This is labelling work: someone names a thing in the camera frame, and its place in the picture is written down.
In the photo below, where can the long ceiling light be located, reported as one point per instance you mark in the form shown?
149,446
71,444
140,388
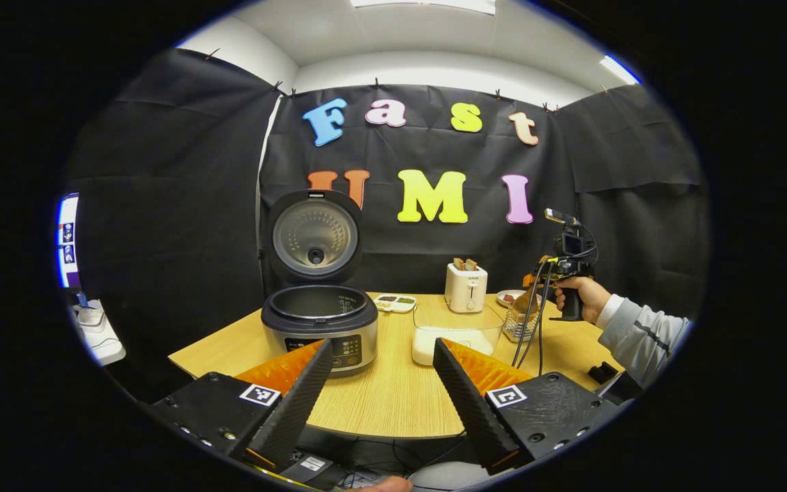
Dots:
427,5

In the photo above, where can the white plate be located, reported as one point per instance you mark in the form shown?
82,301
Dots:
506,298

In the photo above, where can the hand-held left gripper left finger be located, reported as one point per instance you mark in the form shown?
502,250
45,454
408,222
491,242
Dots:
294,403

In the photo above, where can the white divided dish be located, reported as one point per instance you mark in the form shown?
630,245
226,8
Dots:
395,302

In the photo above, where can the wooden spoon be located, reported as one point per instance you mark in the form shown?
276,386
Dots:
525,304

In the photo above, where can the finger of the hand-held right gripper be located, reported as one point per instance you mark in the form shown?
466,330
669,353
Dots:
533,280

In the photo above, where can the white plastic device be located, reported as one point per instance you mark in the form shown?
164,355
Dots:
98,335

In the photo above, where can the white toaster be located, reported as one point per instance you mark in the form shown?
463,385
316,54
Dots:
466,290

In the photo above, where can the small black block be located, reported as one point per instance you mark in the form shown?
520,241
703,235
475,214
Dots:
603,373

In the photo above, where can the person's grey trousers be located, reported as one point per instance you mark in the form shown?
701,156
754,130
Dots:
448,478

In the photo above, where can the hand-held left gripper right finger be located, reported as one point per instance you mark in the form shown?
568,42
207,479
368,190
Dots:
472,406

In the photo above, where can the small ceiling light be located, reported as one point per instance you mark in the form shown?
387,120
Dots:
620,70

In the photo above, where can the clear container of rice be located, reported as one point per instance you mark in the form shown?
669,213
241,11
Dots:
455,335

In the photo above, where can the black backdrop cloth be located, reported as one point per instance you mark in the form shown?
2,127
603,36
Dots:
175,205

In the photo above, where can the white wall poster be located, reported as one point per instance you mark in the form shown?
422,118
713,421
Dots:
69,242

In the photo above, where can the black silver rice cooker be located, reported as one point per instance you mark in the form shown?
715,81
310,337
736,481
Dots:
322,321

